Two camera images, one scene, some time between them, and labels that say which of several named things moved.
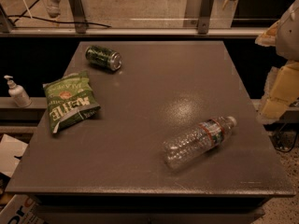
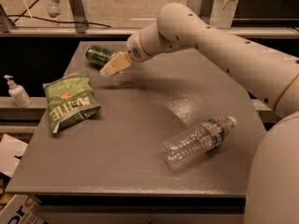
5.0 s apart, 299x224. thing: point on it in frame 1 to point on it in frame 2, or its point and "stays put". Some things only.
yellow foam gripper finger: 284,91 to 123,60
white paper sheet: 10,147 stays put
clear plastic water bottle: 197,140 stays put
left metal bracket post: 78,9 stays put
